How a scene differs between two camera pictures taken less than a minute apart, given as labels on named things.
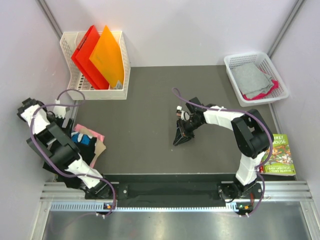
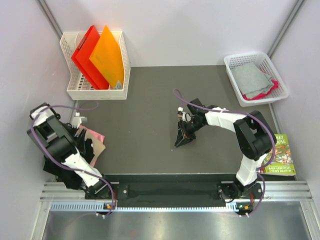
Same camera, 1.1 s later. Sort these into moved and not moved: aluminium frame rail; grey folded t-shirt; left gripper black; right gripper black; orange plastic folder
Moved: left gripper black
Not moved: orange plastic folder; right gripper black; aluminium frame rail; grey folded t-shirt
